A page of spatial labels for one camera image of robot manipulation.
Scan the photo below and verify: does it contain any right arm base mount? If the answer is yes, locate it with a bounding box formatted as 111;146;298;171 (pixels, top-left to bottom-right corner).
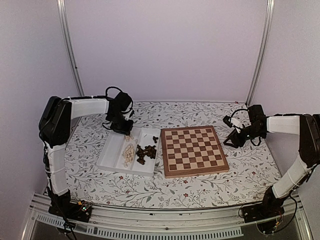
238;202;285;235

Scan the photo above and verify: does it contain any pile of light chess pieces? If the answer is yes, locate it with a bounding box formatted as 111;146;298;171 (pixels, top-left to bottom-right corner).
121;135;138;168

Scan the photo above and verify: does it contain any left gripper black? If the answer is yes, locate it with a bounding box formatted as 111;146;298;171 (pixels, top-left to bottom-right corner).
108;112;134;135

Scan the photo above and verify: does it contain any white plastic compartment tray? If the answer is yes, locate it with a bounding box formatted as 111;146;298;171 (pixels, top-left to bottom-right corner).
96;127;161;177

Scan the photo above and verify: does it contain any right aluminium frame post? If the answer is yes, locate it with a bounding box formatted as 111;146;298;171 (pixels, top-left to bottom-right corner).
245;0;275;106

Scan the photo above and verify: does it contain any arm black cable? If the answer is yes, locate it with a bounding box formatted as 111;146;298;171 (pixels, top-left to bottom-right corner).
229;107;251;123
104;86;123;101

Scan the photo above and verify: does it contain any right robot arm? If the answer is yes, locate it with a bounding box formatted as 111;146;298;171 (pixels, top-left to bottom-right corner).
223;104;320;218

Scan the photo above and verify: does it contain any front aluminium rail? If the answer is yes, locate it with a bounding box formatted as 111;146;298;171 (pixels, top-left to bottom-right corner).
22;193;313;240

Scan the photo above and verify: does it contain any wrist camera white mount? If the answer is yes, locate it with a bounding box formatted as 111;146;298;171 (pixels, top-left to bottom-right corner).
222;115;244;129
123;102;134;120

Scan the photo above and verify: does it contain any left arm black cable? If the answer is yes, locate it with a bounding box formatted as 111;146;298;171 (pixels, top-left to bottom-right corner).
104;86;123;101

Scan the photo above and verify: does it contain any wooden chess board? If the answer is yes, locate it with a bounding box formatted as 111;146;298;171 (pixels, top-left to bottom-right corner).
161;125;230;179

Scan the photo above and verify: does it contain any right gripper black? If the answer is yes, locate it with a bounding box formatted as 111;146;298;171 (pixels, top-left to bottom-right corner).
224;124;265;149

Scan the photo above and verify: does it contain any aluminium frame post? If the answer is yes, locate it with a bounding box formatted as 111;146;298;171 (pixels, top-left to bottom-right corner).
56;0;85;97
245;0;275;106

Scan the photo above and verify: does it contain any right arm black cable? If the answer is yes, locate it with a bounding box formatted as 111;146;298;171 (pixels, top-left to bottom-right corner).
229;107;251;123

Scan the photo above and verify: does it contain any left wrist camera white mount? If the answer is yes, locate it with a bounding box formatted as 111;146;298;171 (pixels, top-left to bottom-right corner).
123;102;134;120

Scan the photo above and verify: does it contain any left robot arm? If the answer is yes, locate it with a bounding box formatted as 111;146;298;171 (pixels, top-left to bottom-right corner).
38;91;134;198

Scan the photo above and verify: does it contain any left aluminium frame post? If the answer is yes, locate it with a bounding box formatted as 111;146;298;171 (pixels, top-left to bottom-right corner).
56;0;85;97

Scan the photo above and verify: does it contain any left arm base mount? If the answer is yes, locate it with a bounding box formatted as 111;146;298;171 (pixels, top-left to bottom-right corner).
48;197;92;223

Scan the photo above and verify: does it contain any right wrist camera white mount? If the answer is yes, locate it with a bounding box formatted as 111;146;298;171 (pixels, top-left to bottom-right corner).
222;115;244;129

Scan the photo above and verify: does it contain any pile of dark chess pieces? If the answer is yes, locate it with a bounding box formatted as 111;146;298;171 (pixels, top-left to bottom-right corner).
134;133;160;165

